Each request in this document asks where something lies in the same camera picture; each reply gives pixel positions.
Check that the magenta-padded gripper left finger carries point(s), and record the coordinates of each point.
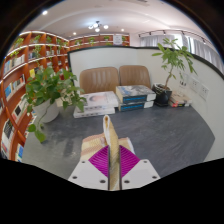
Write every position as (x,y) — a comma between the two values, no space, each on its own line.
(88,173)

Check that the white wall outlet plate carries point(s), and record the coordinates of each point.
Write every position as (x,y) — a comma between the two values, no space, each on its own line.
(195,85)
(204,91)

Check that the pothos plant in white pot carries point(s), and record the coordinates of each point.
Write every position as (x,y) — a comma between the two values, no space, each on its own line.
(46,111)

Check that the flat white book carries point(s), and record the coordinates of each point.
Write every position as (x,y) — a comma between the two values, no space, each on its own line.
(93,113)

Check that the orange wall shelf with plants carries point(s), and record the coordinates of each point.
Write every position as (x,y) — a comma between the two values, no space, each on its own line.
(96,41)

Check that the small tree in black pot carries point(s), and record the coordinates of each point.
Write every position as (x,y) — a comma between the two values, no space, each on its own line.
(163,96)

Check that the recessed ceiling lights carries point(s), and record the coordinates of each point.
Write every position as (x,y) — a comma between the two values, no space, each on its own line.
(44,12)

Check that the black track light rail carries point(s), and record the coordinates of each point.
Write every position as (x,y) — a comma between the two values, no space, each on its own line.
(166,31)

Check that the thick dark blue book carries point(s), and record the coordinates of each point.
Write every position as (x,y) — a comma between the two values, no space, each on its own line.
(135,91)

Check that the cream yellow striped towel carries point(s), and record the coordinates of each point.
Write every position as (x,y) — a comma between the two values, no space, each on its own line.
(114,156)

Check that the curved orange wooden bookshelf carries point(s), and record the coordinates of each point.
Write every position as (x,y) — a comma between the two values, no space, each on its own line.
(16,86)

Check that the white sheer curtain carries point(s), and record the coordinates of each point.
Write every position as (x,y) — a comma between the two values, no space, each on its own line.
(151,41)

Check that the multi-bulb ceiling lamp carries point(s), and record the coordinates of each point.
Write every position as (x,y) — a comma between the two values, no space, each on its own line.
(96,26)

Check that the dark blue white-edged book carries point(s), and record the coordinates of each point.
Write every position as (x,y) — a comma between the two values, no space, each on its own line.
(135,106)

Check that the large white picture book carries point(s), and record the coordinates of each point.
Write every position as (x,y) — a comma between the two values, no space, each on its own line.
(100,100)

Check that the tan padded chair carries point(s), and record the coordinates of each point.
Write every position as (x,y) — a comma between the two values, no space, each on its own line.
(98,80)
(135,76)

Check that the small stack of books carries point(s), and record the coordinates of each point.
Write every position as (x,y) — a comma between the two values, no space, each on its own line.
(180,100)

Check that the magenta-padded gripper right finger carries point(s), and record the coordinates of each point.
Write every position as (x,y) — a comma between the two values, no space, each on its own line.
(140,173)

